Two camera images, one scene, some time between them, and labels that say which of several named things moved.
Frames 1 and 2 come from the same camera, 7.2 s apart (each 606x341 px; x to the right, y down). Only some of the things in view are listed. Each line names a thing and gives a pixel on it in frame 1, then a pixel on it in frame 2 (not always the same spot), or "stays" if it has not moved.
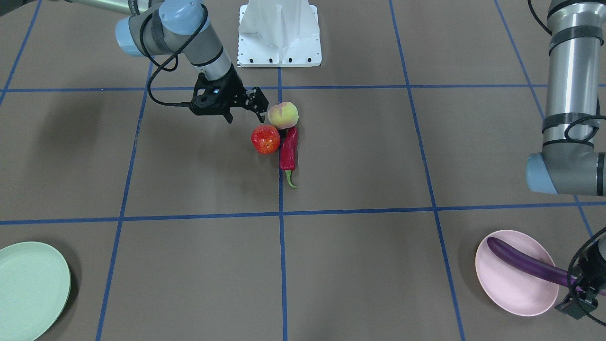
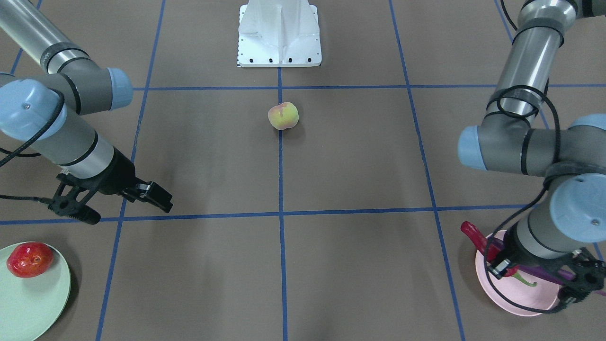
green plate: [35, 289] stays
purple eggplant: [533, 266] stays
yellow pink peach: [283, 115] stays
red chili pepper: [288, 157] to [490, 249]
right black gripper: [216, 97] to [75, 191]
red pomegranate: [265, 139] to [30, 259]
